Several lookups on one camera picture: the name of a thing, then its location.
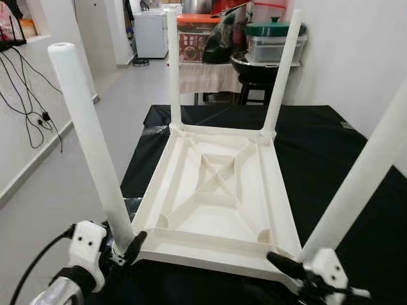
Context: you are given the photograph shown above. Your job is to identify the white bucket red band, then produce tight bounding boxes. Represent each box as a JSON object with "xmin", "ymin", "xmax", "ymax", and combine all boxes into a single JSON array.
[{"xmin": 251, "ymin": 0, "xmax": 287, "ymax": 25}]

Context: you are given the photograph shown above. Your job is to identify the black bag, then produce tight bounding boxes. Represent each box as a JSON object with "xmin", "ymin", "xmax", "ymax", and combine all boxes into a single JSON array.
[{"xmin": 202, "ymin": 3, "xmax": 252, "ymax": 64}]

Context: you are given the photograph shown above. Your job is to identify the black wall cables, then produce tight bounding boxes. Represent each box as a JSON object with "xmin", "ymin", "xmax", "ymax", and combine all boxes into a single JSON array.
[{"xmin": 0, "ymin": 48, "xmax": 64, "ymax": 153}]

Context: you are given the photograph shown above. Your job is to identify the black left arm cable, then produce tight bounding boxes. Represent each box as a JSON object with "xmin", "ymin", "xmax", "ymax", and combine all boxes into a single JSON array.
[{"xmin": 10, "ymin": 229, "xmax": 77, "ymax": 305}]

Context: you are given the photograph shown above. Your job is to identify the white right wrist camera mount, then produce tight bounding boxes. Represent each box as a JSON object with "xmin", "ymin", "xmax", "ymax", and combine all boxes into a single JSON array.
[{"xmin": 305, "ymin": 248, "xmax": 371, "ymax": 305}]

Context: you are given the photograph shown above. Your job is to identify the white plastic children table top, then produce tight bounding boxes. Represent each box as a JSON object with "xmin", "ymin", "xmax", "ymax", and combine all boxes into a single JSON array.
[{"xmin": 130, "ymin": 123, "xmax": 305, "ymax": 280}]

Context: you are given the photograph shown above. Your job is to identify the beige table cloth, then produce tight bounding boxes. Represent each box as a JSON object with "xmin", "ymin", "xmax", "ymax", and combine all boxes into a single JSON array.
[{"xmin": 167, "ymin": 60, "xmax": 244, "ymax": 95}]

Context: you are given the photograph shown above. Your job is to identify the green lid clear container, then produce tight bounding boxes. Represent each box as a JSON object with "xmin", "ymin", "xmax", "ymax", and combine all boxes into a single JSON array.
[{"xmin": 245, "ymin": 18, "xmax": 309, "ymax": 65}]

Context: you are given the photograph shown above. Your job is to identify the black tablecloth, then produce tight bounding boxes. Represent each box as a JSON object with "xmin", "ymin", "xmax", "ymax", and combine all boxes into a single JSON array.
[{"xmin": 83, "ymin": 105, "xmax": 407, "ymax": 305}]

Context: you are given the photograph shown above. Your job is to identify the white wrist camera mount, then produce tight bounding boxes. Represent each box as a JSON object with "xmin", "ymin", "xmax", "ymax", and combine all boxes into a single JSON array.
[
  {"xmin": 305, "ymin": 248, "xmax": 371, "ymax": 305},
  {"xmin": 67, "ymin": 220, "xmax": 107, "ymax": 293}
]

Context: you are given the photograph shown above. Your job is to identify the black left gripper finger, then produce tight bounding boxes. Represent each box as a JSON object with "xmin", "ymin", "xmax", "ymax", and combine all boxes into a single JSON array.
[{"xmin": 124, "ymin": 230, "xmax": 148, "ymax": 264}]

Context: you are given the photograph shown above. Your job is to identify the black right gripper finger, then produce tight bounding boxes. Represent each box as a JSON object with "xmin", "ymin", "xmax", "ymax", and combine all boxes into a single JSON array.
[{"xmin": 266, "ymin": 252, "xmax": 309, "ymax": 280}]

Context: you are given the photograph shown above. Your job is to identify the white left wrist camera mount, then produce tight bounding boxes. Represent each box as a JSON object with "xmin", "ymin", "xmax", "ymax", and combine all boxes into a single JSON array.
[{"xmin": 67, "ymin": 220, "xmax": 107, "ymax": 293}]

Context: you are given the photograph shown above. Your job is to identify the orange lid storage box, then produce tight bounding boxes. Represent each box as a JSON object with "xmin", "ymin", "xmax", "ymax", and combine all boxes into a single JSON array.
[{"xmin": 177, "ymin": 14, "xmax": 222, "ymax": 63}]

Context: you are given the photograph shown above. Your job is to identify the black wok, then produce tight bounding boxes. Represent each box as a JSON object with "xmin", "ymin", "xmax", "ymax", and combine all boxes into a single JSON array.
[{"xmin": 230, "ymin": 51, "xmax": 280, "ymax": 83}]

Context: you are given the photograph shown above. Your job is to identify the white fridge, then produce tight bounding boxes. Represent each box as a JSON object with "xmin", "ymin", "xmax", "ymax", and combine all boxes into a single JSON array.
[{"xmin": 134, "ymin": 8, "xmax": 169, "ymax": 59}]

